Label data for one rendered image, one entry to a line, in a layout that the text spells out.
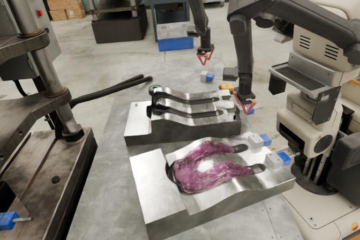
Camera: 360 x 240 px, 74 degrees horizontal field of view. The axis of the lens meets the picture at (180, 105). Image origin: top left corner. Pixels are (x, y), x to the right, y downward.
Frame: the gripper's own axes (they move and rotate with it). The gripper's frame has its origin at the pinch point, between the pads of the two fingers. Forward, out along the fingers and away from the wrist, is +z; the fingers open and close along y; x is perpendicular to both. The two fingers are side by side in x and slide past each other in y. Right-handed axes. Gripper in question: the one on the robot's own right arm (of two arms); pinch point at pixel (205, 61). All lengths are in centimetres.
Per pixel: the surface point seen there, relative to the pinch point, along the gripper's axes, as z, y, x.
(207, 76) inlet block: 8.6, 2.1, 1.7
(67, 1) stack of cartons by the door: 50, -344, -527
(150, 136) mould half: 8, 62, -1
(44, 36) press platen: -36, 69, -35
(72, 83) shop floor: 93, -67, -229
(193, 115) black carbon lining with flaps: 4.5, 45.6, 12.1
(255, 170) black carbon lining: 7, 64, 43
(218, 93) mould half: 3.6, 26.0, 16.7
